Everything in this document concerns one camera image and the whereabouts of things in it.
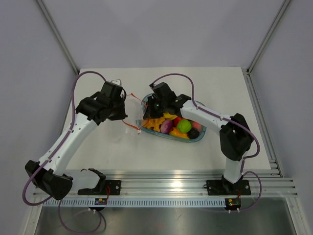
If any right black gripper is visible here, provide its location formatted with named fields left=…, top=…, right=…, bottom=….
left=144, top=96, right=167, bottom=119

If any clear orange zip top bag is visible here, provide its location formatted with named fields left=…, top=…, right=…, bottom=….
left=122, top=93, right=148, bottom=137

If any green round vegetable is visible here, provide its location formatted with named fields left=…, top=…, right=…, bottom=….
left=176, top=119, right=192, bottom=134

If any dark purple plum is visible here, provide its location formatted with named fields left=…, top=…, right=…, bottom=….
left=187, top=128, right=200, bottom=140

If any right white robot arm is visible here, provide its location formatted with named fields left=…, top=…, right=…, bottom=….
left=143, top=82, right=257, bottom=195

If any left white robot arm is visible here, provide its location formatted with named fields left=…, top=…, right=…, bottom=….
left=25, top=80, right=127, bottom=200

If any teal plastic food tray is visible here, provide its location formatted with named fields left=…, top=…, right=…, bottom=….
left=136, top=93, right=207, bottom=143

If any yellow ginger root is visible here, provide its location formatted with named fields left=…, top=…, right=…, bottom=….
left=142, top=117, right=165, bottom=132

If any yellow banana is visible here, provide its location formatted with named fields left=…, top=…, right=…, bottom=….
left=163, top=112, right=178, bottom=120

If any purple onion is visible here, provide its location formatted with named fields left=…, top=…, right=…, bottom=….
left=160, top=119, right=173, bottom=134

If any red apple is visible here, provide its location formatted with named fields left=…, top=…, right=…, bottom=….
left=173, top=117, right=183, bottom=127

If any pink peach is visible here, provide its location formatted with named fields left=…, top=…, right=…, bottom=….
left=192, top=121, right=202, bottom=133

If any left small circuit board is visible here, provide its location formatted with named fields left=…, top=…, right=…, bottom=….
left=94, top=198, right=108, bottom=205

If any small circuit board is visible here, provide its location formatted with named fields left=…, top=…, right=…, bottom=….
left=94, top=198, right=108, bottom=205
left=225, top=197, right=242, bottom=210

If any right small circuit board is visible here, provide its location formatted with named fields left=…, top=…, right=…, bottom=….
left=225, top=197, right=242, bottom=210

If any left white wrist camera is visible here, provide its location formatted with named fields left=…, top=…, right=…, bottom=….
left=111, top=79, right=122, bottom=86

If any aluminium mounting rail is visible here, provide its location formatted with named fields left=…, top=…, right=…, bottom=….
left=31, top=169, right=299, bottom=199

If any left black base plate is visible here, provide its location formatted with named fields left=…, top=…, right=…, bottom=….
left=77, top=180, right=121, bottom=196

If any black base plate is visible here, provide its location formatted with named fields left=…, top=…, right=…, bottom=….
left=203, top=179, right=251, bottom=196
left=77, top=180, right=121, bottom=196

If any white slotted cable duct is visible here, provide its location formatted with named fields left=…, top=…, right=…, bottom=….
left=44, top=197, right=226, bottom=208

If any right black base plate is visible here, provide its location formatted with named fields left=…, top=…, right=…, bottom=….
left=203, top=179, right=251, bottom=196

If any left aluminium frame post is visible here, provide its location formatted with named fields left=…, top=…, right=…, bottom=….
left=34, top=0, right=79, bottom=75

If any aluminium frame post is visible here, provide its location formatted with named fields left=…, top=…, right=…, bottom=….
left=246, top=0, right=293, bottom=75
left=34, top=0, right=79, bottom=75

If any right aluminium frame post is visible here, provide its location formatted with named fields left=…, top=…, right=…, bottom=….
left=246, top=0, right=293, bottom=75

